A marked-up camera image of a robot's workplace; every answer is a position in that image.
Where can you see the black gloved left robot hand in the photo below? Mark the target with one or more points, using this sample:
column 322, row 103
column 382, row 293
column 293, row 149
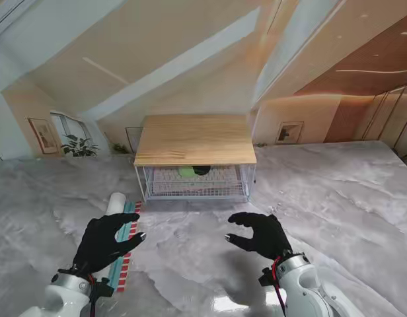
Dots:
column 97, row 241

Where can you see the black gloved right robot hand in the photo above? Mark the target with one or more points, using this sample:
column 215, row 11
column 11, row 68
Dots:
column 269, row 237

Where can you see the teal striped mouse pad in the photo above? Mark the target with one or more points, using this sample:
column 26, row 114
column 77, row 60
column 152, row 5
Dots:
column 119, row 202

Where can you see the black green computer mouse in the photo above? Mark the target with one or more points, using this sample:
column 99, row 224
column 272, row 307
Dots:
column 200, row 170

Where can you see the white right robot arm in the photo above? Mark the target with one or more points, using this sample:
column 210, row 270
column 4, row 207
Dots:
column 306, row 284

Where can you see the pink white keyboard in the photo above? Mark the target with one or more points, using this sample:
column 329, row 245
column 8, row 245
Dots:
column 223, row 175

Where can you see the small green plant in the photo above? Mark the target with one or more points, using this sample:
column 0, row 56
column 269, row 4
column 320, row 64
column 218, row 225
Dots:
column 119, row 148

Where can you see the large leafy green plant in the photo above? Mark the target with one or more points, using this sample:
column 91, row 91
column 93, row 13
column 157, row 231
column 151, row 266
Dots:
column 79, row 145

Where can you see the framed dark abstract picture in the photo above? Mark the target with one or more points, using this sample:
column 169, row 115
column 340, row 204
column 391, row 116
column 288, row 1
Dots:
column 289, row 132

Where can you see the framed beige abstract picture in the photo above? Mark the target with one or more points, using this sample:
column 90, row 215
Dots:
column 43, row 135

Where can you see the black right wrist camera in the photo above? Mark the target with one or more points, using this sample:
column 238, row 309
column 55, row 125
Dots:
column 266, row 280

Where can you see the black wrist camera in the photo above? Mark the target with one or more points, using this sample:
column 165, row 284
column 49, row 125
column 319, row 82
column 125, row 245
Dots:
column 102, row 288
column 266, row 280

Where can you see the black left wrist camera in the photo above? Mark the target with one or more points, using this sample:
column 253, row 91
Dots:
column 102, row 288

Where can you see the white panel brown frame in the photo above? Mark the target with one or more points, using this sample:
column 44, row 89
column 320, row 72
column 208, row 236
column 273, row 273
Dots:
column 132, row 138

